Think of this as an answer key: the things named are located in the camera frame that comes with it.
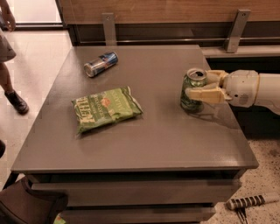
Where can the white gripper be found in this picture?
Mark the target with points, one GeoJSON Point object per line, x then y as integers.
{"type": "Point", "coordinates": [241, 87]}

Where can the green soda can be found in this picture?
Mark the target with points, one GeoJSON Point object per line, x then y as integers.
{"type": "Point", "coordinates": [194, 79]}

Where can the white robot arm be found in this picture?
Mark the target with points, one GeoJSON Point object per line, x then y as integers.
{"type": "Point", "coordinates": [268, 92]}

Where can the blue silver energy drink can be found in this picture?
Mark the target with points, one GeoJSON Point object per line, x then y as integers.
{"type": "Point", "coordinates": [100, 64]}

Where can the person's hand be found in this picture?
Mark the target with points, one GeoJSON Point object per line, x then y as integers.
{"type": "Point", "coordinates": [9, 20]}

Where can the grey upper drawer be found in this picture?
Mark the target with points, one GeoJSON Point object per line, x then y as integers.
{"type": "Point", "coordinates": [134, 193]}

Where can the grey drawer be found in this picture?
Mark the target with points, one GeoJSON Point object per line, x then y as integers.
{"type": "Point", "coordinates": [139, 216]}
{"type": "Point", "coordinates": [134, 193]}

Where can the striped white robot foot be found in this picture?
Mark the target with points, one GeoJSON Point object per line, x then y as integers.
{"type": "Point", "coordinates": [253, 201]}

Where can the green chip bag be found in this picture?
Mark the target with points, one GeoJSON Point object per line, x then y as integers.
{"type": "Point", "coordinates": [107, 107]}

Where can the grey lower drawer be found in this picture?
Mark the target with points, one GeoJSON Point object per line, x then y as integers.
{"type": "Point", "coordinates": [139, 216]}

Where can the person's leg with boot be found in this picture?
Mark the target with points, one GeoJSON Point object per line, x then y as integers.
{"type": "Point", "coordinates": [6, 54]}

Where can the dark brown chair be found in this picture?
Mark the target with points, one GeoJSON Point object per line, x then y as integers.
{"type": "Point", "coordinates": [19, 204]}

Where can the right metal bracket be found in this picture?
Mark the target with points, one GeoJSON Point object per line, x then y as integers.
{"type": "Point", "coordinates": [233, 39]}

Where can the metal bracket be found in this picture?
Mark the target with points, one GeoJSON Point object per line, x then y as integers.
{"type": "Point", "coordinates": [109, 28]}
{"type": "Point", "coordinates": [233, 39]}

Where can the left metal bracket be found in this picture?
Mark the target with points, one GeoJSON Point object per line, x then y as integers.
{"type": "Point", "coordinates": [109, 28]}

